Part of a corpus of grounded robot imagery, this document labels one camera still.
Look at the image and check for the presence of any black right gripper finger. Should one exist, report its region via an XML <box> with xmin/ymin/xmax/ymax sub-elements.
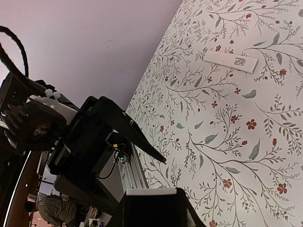
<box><xmin>110</xmin><ymin>188</ymin><xmax>205</xmax><ymax>227</ymax></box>

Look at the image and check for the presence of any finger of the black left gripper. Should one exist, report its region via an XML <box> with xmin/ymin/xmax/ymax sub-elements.
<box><xmin>104</xmin><ymin>98</ymin><xmax>166</xmax><ymax>164</ymax></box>

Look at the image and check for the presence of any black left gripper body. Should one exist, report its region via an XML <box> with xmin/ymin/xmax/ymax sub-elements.
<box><xmin>47</xmin><ymin>96</ymin><xmax>123</xmax><ymax>215</ymax></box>

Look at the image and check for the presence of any white remote control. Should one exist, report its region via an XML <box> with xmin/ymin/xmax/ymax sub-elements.
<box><xmin>126</xmin><ymin>188</ymin><xmax>177</xmax><ymax>196</ymax></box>

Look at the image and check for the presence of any white battery cover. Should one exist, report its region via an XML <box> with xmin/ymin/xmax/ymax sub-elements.
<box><xmin>204</xmin><ymin>51</ymin><xmax>259</xmax><ymax>74</ymax></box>

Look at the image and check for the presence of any floral patterned table mat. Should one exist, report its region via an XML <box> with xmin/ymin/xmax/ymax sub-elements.
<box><xmin>127</xmin><ymin>0</ymin><xmax>303</xmax><ymax>227</ymax></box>

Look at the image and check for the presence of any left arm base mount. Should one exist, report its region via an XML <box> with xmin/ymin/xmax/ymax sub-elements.
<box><xmin>97</xmin><ymin>142</ymin><xmax>132</xmax><ymax>180</ymax></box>

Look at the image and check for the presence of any front aluminium rail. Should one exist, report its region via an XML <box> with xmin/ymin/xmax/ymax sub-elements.
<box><xmin>118</xmin><ymin>143</ymin><xmax>148</xmax><ymax>192</ymax></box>

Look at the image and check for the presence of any left black camera cable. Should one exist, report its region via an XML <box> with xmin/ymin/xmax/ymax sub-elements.
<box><xmin>0</xmin><ymin>25</ymin><xmax>47</xmax><ymax>97</ymax></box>

